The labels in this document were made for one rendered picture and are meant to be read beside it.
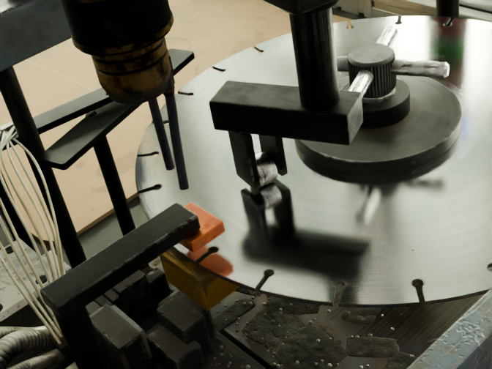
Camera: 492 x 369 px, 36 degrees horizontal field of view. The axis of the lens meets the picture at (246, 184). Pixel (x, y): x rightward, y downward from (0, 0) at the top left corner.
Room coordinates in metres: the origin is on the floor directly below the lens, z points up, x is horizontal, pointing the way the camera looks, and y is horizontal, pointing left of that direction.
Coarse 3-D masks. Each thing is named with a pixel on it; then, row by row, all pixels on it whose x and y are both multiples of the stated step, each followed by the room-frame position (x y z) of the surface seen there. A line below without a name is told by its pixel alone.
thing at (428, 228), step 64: (256, 64) 0.54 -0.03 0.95; (192, 128) 0.46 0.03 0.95; (192, 192) 0.39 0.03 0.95; (256, 192) 0.37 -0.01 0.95; (320, 192) 0.36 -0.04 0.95; (384, 192) 0.35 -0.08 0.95; (448, 192) 0.34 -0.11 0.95; (192, 256) 0.32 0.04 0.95; (256, 256) 0.31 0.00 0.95; (320, 256) 0.30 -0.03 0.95; (384, 256) 0.29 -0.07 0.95; (448, 256) 0.29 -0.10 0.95
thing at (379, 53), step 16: (384, 32) 0.45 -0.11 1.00; (368, 48) 0.43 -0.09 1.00; (384, 48) 0.42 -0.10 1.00; (352, 64) 0.42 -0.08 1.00; (368, 64) 0.41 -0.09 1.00; (384, 64) 0.41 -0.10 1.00; (400, 64) 0.41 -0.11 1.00; (416, 64) 0.40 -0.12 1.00; (432, 64) 0.40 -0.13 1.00; (448, 64) 0.40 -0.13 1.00; (352, 80) 0.42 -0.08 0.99; (368, 80) 0.40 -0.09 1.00; (384, 80) 0.41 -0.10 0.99; (368, 96) 0.41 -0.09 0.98; (384, 96) 0.41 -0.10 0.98
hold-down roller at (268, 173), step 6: (258, 156) 0.38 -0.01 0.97; (264, 156) 0.38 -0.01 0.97; (258, 162) 0.38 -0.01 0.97; (264, 162) 0.38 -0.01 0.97; (270, 162) 0.38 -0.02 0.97; (258, 168) 0.37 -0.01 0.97; (264, 168) 0.37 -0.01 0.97; (270, 168) 0.37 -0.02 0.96; (276, 168) 0.38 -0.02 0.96; (264, 174) 0.37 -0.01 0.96; (270, 174) 0.37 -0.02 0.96; (276, 174) 0.38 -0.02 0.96; (264, 180) 0.37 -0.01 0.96; (270, 180) 0.37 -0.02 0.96
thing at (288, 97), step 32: (320, 32) 0.35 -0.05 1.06; (320, 64) 0.35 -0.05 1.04; (224, 96) 0.38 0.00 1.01; (256, 96) 0.38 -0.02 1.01; (288, 96) 0.37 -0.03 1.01; (320, 96) 0.35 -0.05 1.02; (352, 96) 0.36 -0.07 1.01; (224, 128) 0.38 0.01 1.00; (256, 128) 0.37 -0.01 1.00; (288, 128) 0.36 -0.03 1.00; (320, 128) 0.35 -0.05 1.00; (352, 128) 0.34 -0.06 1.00
